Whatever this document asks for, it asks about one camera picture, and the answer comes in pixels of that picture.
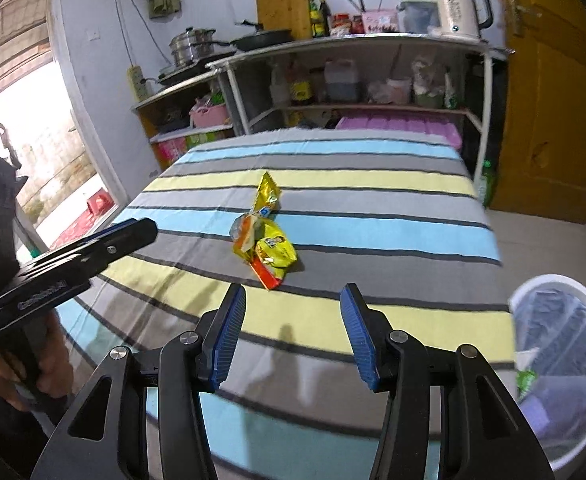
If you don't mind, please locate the white electric kettle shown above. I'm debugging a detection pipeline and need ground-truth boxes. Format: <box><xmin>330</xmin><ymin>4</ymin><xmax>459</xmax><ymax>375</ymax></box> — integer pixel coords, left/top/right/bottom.
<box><xmin>430</xmin><ymin>0</ymin><xmax>494</xmax><ymax>42</ymax></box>

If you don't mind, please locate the translucent bin liner bag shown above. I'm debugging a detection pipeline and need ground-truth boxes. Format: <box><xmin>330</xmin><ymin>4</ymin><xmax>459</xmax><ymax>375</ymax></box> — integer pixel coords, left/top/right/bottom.
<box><xmin>513</xmin><ymin>287</ymin><xmax>586</xmax><ymax>453</ymax></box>

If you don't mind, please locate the clear plastic bottle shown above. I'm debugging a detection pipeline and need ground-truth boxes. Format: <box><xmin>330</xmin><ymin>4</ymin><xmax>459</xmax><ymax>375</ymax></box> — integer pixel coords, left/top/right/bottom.
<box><xmin>269</xmin><ymin>62</ymin><xmax>291</xmax><ymax>107</ymax></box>

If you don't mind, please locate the long yellow snack packet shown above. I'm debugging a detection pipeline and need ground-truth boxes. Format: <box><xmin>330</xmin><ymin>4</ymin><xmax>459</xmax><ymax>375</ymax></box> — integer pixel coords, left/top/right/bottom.
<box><xmin>250</xmin><ymin>171</ymin><xmax>282</xmax><ymax>218</ymax></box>

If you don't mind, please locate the white shelf unit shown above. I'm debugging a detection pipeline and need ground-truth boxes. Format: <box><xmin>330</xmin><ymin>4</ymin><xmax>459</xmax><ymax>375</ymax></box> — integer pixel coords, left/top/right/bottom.
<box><xmin>207</xmin><ymin>35</ymin><xmax>516</xmax><ymax>181</ymax></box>

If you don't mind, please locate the green white packet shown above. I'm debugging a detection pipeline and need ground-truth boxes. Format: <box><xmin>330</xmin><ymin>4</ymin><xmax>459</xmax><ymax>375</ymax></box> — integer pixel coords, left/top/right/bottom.
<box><xmin>443</xmin><ymin>72</ymin><xmax>461</xmax><ymax>110</ymax></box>

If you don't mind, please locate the red plastic stool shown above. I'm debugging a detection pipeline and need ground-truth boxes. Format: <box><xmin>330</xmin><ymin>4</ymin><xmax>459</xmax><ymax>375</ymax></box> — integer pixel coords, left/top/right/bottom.
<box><xmin>87</xmin><ymin>192</ymin><xmax>114</xmax><ymax>216</ymax></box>

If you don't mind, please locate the white round bin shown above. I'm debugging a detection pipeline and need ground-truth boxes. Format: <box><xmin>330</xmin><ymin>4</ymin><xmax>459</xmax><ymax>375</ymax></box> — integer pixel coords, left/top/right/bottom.
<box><xmin>508</xmin><ymin>274</ymin><xmax>586</xmax><ymax>480</ymax></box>

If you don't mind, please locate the pink lid storage box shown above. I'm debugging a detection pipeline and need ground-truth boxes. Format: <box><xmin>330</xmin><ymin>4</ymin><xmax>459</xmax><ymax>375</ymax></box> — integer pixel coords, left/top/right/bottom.
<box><xmin>334</xmin><ymin>112</ymin><xmax>462</xmax><ymax>150</ymax></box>

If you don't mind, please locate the silver orange snack packet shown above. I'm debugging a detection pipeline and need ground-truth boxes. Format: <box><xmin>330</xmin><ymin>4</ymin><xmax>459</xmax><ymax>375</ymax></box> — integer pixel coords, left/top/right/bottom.
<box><xmin>229</xmin><ymin>212</ymin><xmax>266</xmax><ymax>263</ymax></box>

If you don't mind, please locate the yellow wooden door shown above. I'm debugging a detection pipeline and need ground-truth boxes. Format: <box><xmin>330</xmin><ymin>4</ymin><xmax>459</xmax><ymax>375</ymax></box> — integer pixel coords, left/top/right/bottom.
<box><xmin>488</xmin><ymin>0</ymin><xmax>586</xmax><ymax>225</ymax></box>

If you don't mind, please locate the black frying pan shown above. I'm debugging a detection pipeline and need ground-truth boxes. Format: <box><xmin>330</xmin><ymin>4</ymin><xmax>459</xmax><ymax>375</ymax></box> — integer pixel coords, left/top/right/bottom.
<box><xmin>230</xmin><ymin>20</ymin><xmax>294</xmax><ymax>52</ymax></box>

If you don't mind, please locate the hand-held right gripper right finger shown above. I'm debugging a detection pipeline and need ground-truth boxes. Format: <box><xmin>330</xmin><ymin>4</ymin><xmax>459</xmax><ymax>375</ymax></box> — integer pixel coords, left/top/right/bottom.
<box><xmin>339</xmin><ymin>283</ymin><xmax>556</xmax><ymax>480</ymax></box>

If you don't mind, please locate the wooden cutting board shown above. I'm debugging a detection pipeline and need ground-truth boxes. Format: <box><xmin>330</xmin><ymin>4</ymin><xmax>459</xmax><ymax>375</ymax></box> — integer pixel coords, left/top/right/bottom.
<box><xmin>255</xmin><ymin>0</ymin><xmax>314</xmax><ymax>41</ymax></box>

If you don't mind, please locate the large oil jug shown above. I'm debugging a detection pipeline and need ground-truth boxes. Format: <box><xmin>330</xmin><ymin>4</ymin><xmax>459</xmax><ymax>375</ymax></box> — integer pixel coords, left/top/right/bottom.
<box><xmin>323</xmin><ymin>58</ymin><xmax>362</xmax><ymax>102</ymax></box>

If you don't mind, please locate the low wooden cabinet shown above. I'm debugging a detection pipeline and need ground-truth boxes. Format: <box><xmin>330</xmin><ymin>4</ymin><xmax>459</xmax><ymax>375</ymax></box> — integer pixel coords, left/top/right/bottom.
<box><xmin>132</xmin><ymin>70</ymin><xmax>236</xmax><ymax>171</ymax></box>

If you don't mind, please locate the pink plastic basket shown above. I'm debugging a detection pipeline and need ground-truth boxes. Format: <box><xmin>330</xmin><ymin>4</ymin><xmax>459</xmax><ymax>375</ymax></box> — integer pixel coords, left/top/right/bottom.
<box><xmin>189</xmin><ymin>102</ymin><xmax>231</xmax><ymax>128</ymax></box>

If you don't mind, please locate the clear plastic jug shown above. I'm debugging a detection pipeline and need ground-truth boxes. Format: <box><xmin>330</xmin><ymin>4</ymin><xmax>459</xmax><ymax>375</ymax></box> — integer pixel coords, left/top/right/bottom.
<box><xmin>397</xmin><ymin>0</ymin><xmax>438</xmax><ymax>33</ymax></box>

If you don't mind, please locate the pink utensil box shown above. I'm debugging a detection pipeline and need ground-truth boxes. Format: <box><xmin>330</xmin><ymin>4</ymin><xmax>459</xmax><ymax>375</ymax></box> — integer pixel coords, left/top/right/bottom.
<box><xmin>360</xmin><ymin>8</ymin><xmax>400</xmax><ymax>35</ymax></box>

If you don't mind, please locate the green snack packet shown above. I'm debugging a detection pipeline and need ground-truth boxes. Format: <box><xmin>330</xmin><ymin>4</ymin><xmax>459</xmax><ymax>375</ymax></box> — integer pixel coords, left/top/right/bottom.
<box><xmin>515</xmin><ymin>367</ymin><xmax>538</xmax><ymax>403</ymax></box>

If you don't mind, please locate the black induction cooker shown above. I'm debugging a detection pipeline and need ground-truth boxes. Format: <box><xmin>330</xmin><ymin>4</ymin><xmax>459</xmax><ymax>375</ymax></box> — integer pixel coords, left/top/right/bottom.
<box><xmin>158</xmin><ymin>62</ymin><xmax>214</xmax><ymax>86</ymax></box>

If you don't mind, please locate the green bowl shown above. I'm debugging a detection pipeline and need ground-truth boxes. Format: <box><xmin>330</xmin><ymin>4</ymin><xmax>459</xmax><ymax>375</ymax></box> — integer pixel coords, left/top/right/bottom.
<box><xmin>413</xmin><ymin>90</ymin><xmax>446</xmax><ymax>108</ymax></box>

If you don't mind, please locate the green plastic bottle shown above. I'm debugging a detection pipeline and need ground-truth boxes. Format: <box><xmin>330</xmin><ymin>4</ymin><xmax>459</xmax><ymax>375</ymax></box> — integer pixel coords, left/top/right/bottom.
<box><xmin>477</xmin><ymin>159</ymin><xmax>498</xmax><ymax>208</ymax></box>

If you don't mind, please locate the green yellow label bottle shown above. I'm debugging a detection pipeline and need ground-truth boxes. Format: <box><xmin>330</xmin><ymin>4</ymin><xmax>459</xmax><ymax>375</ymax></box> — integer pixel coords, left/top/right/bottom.
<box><xmin>309</xmin><ymin>0</ymin><xmax>324</xmax><ymax>38</ymax></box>

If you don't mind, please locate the striped table cloth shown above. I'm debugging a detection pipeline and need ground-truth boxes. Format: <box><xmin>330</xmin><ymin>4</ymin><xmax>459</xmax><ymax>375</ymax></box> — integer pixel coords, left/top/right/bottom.
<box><xmin>55</xmin><ymin>127</ymin><xmax>518</xmax><ymax>480</ymax></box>

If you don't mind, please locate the yellow label oil bottle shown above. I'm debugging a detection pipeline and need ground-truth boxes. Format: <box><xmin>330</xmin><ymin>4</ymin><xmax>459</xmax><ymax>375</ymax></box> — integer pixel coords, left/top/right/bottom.
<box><xmin>288</xmin><ymin>62</ymin><xmax>314</xmax><ymax>107</ymax></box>

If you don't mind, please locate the yellowed power strip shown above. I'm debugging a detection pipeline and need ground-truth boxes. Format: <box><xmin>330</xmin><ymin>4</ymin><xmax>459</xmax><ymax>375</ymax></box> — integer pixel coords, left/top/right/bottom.
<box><xmin>127</xmin><ymin>65</ymin><xmax>148</xmax><ymax>103</ymax></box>

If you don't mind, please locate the orange red snack packet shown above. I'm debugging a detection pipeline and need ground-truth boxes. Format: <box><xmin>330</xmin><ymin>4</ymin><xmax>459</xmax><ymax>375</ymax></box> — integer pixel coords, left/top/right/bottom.
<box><xmin>250</xmin><ymin>255</ymin><xmax>286</xmax><ymax>292</ymax></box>

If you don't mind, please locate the steel steamer pot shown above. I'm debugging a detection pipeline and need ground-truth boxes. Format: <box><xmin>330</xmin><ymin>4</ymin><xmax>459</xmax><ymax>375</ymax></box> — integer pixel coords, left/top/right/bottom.
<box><xmin>169</xmin><ymin>27</ymin><xmax>217</xmax><ymax>66</ymax></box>

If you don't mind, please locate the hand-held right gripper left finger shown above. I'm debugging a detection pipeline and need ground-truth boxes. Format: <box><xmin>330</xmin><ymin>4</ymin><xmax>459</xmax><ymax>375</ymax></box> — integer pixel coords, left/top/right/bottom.
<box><xmin>30</xmin><ymin>284</ymin><xmax>248</xmax><ymax>480</ymax></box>

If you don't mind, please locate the person's left hand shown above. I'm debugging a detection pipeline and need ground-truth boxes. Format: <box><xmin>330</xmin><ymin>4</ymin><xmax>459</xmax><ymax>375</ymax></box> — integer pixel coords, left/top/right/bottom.
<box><xmin>0</xmin><ymin>317</ymin><xmax>76</xmax><ymax>411</ymax></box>

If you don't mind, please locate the white plastic bag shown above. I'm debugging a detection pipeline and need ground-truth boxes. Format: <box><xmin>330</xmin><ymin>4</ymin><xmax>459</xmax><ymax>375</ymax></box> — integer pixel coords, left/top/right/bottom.
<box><xmin>410</xmin><ymin>57</ymin><xmax>448</xmax><ymax>95</ymax></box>

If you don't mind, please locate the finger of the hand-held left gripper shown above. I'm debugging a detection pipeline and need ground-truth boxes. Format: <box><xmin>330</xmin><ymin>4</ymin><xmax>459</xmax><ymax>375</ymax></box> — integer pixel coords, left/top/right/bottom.
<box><xmin>20</xmin><ymin>217</ymin><xmax>158</xmax><ymax>283</ymax></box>

